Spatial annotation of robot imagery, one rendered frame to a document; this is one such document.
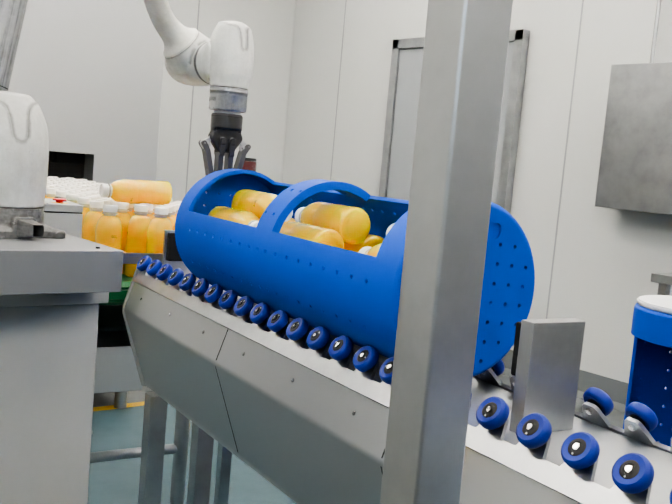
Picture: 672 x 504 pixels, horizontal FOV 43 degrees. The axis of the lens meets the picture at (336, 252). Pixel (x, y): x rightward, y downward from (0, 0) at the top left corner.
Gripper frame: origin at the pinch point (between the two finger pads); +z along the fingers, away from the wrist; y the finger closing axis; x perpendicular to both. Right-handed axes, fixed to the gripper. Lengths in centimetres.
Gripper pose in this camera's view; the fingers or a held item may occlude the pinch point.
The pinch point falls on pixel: (220, 198)
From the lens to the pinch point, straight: 207.6
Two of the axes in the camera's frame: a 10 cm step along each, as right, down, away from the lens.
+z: -0.9, 9.9, 1.1
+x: 5.3, 1.4, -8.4
